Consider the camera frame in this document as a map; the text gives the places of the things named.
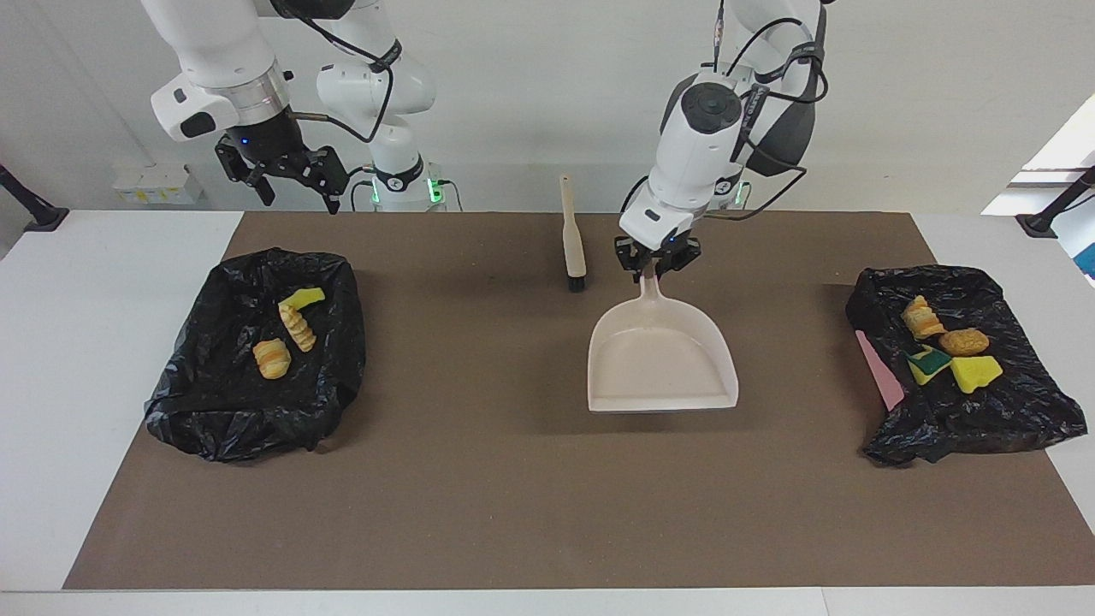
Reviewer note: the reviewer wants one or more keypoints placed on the brown cork-like bread piece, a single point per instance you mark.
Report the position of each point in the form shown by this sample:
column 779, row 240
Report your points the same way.
column 964, row 342

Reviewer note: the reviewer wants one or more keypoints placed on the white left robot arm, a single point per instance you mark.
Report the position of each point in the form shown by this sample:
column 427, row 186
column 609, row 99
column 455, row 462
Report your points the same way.
column 701, row 154

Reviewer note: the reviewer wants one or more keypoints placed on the brown table mat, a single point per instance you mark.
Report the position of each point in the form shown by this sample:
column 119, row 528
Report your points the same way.
column 513, row 496

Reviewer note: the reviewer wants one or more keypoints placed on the pale beige sponge chunk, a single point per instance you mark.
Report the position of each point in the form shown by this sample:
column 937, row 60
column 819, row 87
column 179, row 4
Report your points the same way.
column 922, row 318

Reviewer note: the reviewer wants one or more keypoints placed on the toy croissant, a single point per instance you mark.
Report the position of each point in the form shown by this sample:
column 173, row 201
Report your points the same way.
column 272, row 358
column 298, row 328

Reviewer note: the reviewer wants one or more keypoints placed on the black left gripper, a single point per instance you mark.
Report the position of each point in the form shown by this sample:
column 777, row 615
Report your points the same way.
column 659, row 248

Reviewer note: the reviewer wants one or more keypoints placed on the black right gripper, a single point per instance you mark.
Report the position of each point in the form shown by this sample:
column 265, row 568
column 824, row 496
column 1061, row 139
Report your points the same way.
column 278, row 150

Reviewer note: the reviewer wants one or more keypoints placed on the yellow and green sponge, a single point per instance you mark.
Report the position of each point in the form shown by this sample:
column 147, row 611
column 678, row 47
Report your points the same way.
column 928, row 364

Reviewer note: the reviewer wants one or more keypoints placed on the yellow sponge chunk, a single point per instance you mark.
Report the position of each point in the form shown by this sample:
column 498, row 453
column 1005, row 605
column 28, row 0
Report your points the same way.
column 975, row 372

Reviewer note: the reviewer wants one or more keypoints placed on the black clamp stand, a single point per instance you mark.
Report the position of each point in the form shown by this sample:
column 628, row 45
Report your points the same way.
column 30, row 210
column 1056, row 210

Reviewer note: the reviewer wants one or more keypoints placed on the pink bin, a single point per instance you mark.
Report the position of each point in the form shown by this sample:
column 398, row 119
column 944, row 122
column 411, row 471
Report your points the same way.
column 881, row 372

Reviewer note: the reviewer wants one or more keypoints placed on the black plastic trash bag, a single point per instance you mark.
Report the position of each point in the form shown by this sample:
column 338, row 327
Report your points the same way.
column 984, row 411
column 222, row 411

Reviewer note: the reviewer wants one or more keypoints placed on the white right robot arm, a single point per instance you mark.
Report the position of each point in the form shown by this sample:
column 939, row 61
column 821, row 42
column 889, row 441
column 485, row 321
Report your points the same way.
column 231, row 68

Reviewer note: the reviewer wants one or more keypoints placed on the small yellow sponge wedge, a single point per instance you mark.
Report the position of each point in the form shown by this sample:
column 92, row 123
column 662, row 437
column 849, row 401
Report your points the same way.
column 301, row 299

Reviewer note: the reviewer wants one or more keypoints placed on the white box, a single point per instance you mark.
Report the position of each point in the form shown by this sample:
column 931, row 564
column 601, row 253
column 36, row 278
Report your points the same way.
column 158, row 182

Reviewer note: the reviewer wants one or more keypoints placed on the beige plastic dustpan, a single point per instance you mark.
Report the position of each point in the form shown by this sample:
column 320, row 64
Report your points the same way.
column 659, row 359

